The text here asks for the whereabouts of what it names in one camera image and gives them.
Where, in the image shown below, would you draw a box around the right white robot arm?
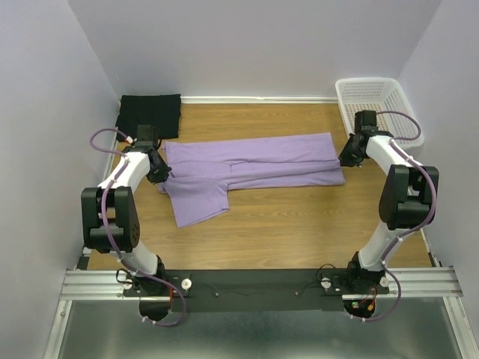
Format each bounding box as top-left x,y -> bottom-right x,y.
339,110 -> 439,293

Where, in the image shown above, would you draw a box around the white plastic basket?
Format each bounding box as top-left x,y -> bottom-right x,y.
335,77 -> 424,150

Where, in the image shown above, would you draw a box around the purple t shirt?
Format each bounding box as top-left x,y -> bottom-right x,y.
159,132 -> 345,228

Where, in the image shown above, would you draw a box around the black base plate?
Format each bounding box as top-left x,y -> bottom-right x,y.
115,264 -> 390,321

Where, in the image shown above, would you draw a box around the folded black t shirt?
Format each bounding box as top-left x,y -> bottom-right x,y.
115,94 -> 181,139

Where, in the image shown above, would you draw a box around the aluminium frame rail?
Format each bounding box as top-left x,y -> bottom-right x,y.
45,254 -> 478,358

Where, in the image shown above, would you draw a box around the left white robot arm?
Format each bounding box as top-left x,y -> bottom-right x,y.
81,125 -> 176,295

